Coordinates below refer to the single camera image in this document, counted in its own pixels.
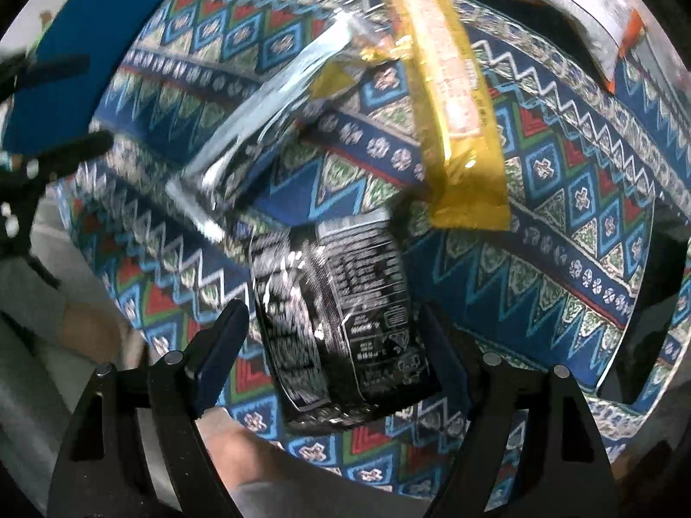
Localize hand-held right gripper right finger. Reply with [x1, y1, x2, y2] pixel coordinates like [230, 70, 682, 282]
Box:
[420, 302, 616, 518]

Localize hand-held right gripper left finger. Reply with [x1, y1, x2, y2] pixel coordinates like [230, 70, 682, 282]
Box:
[48, 298, 252, 518]

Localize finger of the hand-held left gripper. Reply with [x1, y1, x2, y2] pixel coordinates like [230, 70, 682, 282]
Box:
[0, 132, 115, 195]
[0, 54, 92, 103]

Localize blue cardboard box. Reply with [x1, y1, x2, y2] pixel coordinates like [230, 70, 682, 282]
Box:
[3, 0, 206, 157]

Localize black snack packet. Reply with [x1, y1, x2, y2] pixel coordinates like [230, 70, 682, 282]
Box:
[249, 208, 444, 433]

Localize person's grey clothing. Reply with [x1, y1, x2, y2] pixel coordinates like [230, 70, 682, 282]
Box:
[0, 256, 163, 518]

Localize person's bare leg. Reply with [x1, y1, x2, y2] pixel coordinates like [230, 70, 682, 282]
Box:
[62, 302, 303, 497]

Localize long yellow biscuit packet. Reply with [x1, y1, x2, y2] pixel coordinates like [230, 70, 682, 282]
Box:
[166, 8, 416, 241]

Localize patterned blue blanket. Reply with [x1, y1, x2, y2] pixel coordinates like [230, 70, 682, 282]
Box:
[54, 0, 691, 500]

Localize short yellow biscuit packet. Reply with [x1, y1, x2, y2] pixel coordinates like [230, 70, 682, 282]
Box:
[376, 0, 511, 232]

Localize white orange snack packet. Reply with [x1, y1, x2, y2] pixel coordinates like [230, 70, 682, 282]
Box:
[443, 0, 646, 92]

